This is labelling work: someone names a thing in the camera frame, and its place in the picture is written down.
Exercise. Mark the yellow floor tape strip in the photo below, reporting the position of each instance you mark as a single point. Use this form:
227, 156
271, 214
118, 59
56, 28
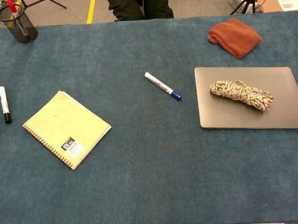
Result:
91, 11

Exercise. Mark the red capped marker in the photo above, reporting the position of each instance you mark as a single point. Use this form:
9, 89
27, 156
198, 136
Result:
12, 6

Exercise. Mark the orange folded towel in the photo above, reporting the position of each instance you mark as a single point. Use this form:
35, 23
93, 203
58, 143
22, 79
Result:
235, 37

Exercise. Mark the black mesh pen holder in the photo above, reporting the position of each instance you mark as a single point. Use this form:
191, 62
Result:
31, 28

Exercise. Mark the black tripod leg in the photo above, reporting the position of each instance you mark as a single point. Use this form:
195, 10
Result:
56, 5

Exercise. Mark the yellow spiral notebook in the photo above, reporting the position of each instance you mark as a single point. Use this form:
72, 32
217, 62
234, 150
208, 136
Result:
64, 121

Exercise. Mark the black camera tripod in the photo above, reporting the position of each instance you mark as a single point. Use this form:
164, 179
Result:
245, 0

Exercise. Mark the blue-capped white marker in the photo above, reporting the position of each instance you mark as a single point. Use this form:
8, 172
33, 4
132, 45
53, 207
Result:
160, 85

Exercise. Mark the black-capped white marker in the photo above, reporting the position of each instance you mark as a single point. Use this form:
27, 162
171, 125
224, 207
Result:
4, 102

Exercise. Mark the brown cardboard box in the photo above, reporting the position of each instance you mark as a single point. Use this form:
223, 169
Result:
268, 5

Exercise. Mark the white carton box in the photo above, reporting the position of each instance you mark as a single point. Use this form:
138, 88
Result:
292, 4

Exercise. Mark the person in black trousers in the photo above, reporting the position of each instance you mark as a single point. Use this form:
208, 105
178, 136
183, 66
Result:
123, 5

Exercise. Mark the grey metal tray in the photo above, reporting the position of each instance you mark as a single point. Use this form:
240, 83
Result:
283, 105

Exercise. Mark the blue felt table cloth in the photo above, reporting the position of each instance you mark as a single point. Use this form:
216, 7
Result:
152, 167

